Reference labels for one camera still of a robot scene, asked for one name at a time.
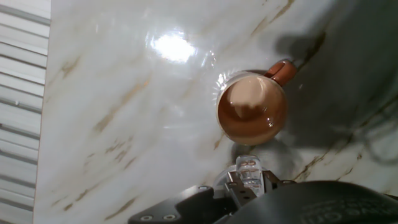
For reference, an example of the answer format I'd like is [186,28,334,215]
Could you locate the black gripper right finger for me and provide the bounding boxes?
[262,170,296,191]

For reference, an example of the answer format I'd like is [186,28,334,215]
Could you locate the orange ceramic mug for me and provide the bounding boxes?
[216,58,298,146]

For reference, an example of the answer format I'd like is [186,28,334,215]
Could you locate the clear glass mug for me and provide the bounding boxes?
[213,154,268,200]

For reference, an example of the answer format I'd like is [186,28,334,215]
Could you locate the marble pattern board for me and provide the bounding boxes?
[32,0,398,224]

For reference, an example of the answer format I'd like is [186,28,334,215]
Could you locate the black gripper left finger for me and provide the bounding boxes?
[127,170,259,224]

